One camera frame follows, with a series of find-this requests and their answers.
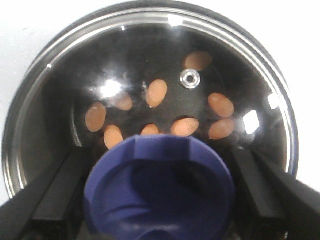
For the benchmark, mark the ham slice six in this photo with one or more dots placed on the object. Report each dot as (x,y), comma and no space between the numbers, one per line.
(221,129)

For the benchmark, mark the ham slice seven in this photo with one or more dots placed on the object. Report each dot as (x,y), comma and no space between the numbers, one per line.
(184,127)

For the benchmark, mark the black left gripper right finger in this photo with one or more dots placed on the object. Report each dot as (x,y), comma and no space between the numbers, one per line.
(270,203)

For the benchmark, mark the ham slice eight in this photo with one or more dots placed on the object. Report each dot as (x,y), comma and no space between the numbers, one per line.
(150,129)

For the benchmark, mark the ham slice five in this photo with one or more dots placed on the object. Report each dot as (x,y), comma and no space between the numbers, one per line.
(221,105)

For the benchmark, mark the ham slice nine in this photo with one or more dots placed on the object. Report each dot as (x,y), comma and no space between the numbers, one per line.
(122,102)

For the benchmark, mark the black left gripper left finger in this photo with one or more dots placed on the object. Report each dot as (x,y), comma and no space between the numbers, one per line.
(51,206)

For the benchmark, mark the dark blue saucepan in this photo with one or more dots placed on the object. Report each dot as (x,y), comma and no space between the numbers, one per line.
(138,48)

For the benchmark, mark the glass lid with blue knob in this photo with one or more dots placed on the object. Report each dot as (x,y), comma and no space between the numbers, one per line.
(159,187)

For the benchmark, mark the ham slice four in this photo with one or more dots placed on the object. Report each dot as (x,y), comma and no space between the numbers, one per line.
(198,60)

